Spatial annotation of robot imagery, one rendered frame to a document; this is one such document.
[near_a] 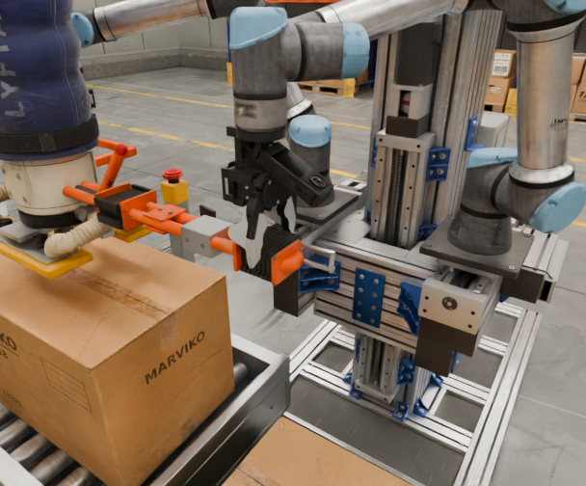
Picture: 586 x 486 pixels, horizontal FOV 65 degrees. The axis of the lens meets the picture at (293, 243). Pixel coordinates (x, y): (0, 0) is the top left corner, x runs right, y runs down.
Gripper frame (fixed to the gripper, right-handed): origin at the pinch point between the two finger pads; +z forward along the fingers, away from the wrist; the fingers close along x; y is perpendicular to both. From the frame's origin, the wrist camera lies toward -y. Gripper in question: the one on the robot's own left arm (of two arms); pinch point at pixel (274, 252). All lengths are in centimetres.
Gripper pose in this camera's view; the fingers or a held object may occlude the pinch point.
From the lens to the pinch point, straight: 75.3
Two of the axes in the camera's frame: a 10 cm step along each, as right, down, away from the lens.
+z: -0.1, 8.8, 4.7
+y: -8.3, -2.7, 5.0
